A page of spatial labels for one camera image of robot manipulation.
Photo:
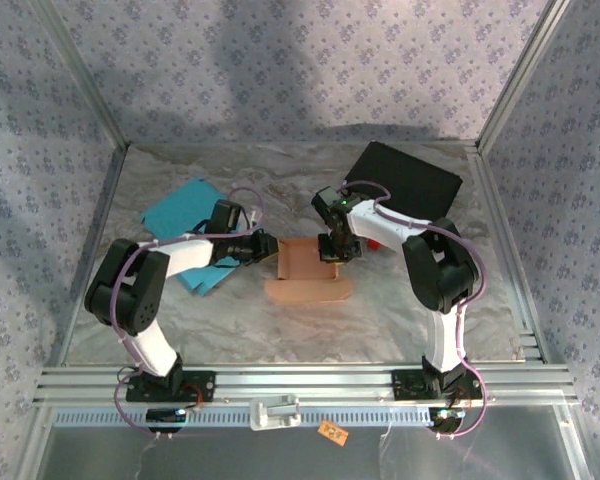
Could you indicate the teal cloth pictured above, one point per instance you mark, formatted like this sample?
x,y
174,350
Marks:
x,y
180,210

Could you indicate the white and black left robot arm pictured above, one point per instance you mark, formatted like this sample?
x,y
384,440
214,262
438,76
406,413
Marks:
x,y
190,255

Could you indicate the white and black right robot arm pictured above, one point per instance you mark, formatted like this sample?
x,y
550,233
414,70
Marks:
x,y
380,225

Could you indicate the small red cylinder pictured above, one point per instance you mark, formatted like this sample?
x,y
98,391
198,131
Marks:
x,y
376,244

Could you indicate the black case with metal latches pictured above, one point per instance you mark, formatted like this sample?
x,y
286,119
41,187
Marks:
x,y
410,180

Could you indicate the orange tag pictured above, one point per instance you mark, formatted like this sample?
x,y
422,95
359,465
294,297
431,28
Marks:
x,y
332,432

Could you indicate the black circuit board green light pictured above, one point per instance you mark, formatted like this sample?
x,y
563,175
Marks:
x,y
162,415
445,420

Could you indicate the aluminium frame rail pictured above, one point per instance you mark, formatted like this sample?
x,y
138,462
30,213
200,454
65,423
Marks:
x,y
305,380

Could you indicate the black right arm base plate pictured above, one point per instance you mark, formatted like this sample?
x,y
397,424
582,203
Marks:
x,y
405,385

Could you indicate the aluminium side rail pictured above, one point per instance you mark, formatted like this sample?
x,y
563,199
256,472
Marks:
x,y
99,220
490,200

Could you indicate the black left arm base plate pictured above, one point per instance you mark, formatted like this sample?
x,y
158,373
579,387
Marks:
x,y
205,387

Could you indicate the white plastic bracket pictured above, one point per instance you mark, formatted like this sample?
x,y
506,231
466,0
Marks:
x,y
275,412

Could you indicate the aluminium frame post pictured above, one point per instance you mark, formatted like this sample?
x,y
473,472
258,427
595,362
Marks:
x,y
518,75

